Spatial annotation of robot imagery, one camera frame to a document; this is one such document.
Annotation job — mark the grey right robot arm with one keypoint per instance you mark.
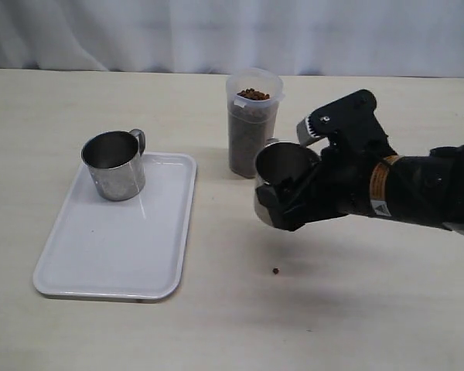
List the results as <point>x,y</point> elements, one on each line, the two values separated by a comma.
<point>342,164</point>

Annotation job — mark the clear plastic tall container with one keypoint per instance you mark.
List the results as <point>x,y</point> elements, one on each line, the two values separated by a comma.
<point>253,98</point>

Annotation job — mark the steel mug with pellets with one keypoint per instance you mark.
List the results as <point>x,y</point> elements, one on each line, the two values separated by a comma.
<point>114,161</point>

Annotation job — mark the white plastic tray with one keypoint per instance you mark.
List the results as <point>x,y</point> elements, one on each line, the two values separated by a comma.
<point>130,250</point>

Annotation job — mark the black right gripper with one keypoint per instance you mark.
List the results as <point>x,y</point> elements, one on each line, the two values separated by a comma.
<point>361,174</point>

